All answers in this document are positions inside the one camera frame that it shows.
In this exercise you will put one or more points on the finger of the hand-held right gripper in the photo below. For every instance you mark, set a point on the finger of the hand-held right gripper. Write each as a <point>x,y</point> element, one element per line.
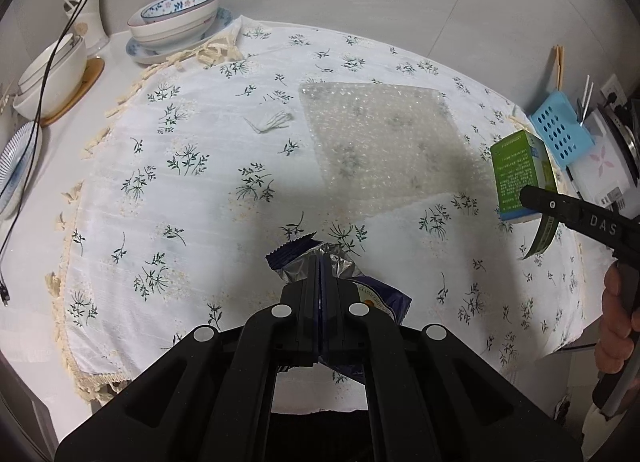
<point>545,202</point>

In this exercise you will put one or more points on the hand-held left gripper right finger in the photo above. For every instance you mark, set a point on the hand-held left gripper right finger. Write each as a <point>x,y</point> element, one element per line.
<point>335,302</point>

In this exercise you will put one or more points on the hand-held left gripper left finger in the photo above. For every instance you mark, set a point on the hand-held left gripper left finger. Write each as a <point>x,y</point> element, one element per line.
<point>305,302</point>

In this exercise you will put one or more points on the green drink carton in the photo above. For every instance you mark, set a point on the green drink carton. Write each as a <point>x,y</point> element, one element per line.
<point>515,172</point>

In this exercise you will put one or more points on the dark blue snack packet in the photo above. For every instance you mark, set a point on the dark blue snack packet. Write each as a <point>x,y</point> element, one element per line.
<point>385,299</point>

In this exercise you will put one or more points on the black trash bin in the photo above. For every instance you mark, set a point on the black trash bin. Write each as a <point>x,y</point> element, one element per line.
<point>320,437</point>

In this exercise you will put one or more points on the person's right hand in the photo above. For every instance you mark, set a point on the person's right hand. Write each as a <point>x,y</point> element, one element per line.
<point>612,332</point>

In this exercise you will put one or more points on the white rice cooker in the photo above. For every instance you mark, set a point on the white rice cooker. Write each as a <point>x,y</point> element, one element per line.
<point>600,162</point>

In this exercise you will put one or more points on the blue plastic basket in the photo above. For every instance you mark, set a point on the blue plastic basket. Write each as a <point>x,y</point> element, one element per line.
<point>560,127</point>

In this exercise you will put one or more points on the white floral tablecloth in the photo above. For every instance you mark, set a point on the white floral tablecloth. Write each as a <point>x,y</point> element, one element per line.
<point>200,217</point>

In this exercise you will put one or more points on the wooden chopsticks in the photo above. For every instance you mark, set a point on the wooden chopsticks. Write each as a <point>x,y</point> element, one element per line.
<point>558,67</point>

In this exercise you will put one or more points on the bubble wrap sheet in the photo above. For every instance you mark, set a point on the bubble wrap sheet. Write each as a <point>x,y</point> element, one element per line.
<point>380,142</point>

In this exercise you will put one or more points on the white tissue scrap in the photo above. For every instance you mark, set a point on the white tissue scrap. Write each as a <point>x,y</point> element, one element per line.
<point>272,121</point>

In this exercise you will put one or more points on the blue pattern plate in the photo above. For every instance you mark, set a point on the blue pattern plate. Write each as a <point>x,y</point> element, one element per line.
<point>145,54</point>

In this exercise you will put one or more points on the white bowl with red rim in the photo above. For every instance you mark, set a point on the white bowl with red rim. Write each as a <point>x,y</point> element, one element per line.
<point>170,34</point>

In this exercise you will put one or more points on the round wooden coaster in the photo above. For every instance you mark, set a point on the round wooden coaster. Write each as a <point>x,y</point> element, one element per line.
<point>87,79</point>

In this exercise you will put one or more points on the blue striped plate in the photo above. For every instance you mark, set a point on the blue striped plate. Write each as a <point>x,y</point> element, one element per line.
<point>20,162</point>

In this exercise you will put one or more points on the floral pattern bowl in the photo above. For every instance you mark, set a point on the floral pattern bowl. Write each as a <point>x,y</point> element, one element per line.
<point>175,4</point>

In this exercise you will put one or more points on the white utensil holder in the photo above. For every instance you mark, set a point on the white utensil holder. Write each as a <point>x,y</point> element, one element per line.
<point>90,27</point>

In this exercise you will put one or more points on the wall socket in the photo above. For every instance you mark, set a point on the wall socket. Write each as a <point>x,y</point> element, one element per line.
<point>612,89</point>

